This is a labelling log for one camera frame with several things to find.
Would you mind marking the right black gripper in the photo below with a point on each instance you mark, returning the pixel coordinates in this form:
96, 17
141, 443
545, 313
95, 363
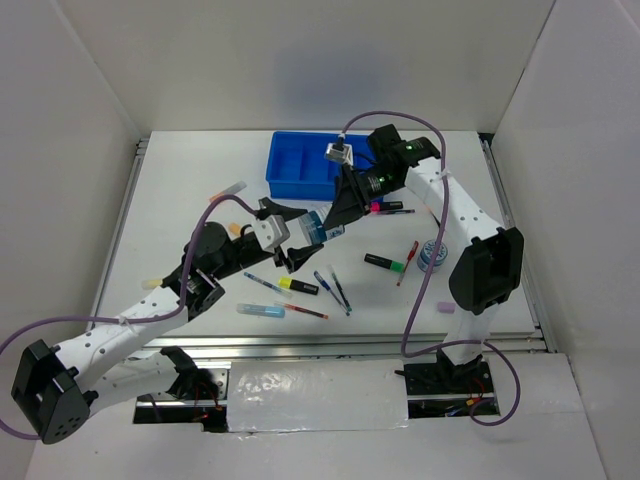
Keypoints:
350, 200

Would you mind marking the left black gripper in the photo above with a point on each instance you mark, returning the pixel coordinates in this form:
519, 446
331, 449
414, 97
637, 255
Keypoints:
296, 257

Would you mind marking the clear orange highlighter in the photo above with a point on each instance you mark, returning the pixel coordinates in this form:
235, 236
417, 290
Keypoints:
231, 190

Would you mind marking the lilac highlighter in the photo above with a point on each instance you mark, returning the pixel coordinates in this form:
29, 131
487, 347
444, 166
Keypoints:
446, 307

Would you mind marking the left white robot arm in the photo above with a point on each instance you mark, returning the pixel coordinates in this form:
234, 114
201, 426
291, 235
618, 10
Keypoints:
59, 387

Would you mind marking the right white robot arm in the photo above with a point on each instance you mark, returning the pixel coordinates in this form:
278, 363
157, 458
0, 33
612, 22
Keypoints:
490, 264

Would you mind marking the black pink highlighter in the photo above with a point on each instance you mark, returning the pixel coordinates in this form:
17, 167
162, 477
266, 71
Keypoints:
386, 206

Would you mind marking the black yellow highlighter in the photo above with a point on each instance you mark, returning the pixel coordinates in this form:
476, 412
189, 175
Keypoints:
298, 286

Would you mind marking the blue gel pen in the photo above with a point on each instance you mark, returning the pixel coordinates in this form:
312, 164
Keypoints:
262, 281

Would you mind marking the blue plastic sorting tray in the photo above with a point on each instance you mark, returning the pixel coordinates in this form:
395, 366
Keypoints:
297, 168

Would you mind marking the teal gel pen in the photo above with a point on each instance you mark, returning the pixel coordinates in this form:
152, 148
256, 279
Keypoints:
340, 289

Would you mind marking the purple gel pen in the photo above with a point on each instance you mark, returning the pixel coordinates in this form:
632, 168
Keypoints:
396, 212

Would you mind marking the dark blue pen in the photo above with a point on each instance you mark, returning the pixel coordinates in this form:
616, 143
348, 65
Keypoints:
324, 284

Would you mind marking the light blue highlighter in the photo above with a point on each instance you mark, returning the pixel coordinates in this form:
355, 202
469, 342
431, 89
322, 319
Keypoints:
260, 310

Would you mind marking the red gel pen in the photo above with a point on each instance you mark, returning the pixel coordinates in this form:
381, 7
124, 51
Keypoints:
302, 310

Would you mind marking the black green highlighter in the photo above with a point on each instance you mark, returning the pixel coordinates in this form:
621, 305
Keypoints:
384, 263

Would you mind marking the red ballpoint pen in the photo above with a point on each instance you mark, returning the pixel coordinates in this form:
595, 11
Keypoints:
407, 262

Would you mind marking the pale yellow highlighter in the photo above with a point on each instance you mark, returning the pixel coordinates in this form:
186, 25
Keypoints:
151, 284

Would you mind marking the white foil panel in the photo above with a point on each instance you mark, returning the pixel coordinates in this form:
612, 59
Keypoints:
316, 395

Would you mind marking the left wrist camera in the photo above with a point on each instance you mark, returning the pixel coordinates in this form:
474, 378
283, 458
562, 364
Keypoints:
271, 232

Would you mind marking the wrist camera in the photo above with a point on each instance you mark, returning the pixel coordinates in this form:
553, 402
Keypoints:
340, 153
271, 232

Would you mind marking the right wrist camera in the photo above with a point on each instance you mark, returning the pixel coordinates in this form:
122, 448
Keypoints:
340, 153

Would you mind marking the aluminium front rail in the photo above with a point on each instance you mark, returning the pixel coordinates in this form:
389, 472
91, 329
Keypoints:
203, 347

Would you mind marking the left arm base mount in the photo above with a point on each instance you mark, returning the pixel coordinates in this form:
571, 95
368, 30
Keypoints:
197, 396

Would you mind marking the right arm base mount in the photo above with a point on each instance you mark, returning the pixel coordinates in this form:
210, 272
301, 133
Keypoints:
432, 394

